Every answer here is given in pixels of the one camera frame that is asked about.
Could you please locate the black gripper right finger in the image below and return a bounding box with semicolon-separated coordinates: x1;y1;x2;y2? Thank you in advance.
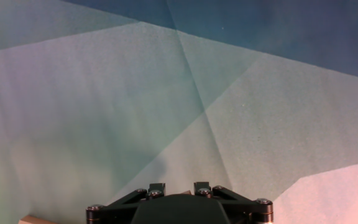
193;181;274;224

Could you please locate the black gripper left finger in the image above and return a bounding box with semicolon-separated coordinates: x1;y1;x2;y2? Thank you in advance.
85;182;167;224

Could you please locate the blue teal white tablecloth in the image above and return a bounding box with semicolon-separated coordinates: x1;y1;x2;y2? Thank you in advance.
0;0;358;224

